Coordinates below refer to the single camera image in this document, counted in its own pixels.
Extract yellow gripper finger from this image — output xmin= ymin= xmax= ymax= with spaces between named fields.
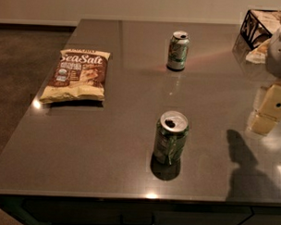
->
xmin=249 ymin=81 xmax=281 ymax=135

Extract dark green soda can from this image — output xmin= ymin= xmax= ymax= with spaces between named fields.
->
xmin=153 ymin=111 xmax=189 ymax=166

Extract white green soda can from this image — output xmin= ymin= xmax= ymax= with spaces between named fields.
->
xmin=167 ymin=31 xmax=190 ymax=71

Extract brown sea salt chip bag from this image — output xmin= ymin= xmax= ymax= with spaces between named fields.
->
xmin=39 ymin=49 xmax=110 ymax=104

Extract white paper napkins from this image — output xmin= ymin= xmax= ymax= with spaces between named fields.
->
xmin=246 ymin=10 xmax=281 ymax=64

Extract black wire napkin holder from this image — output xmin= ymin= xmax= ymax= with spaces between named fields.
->
xmin=240 ymin=9 xmax=281 ymax=50

